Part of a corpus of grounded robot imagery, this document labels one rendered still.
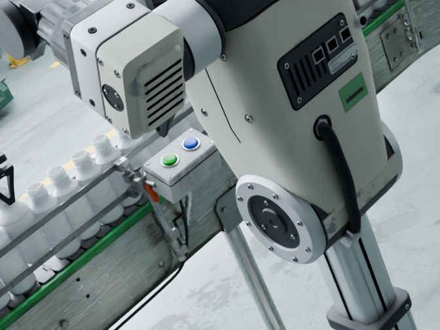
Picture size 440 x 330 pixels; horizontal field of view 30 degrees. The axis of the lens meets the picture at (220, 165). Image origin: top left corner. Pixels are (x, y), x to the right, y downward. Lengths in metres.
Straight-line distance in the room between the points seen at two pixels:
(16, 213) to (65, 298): 0.21
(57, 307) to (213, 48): 0.88
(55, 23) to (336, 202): 0.44
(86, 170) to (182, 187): 0.21
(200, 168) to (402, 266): 1.41
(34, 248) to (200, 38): 0.84
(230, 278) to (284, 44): 2.23
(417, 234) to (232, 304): 0.72
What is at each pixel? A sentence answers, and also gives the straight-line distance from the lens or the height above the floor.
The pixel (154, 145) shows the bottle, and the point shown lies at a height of 1.08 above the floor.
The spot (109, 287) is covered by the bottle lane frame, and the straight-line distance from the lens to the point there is 1.76.
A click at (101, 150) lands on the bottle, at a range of 1.74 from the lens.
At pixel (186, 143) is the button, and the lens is 1.66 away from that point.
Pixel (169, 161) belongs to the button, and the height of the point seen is 1.12.
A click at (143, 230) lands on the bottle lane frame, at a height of 0.96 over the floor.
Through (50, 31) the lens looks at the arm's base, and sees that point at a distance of 0.99.
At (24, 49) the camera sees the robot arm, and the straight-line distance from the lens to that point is 1.03.
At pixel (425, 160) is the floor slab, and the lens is 3.45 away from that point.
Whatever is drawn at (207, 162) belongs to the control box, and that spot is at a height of 1.07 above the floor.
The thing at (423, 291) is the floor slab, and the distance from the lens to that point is 2.81.
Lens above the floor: 1.81
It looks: 27 degrees down
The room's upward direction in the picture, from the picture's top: 24 degrees counter-clockwise
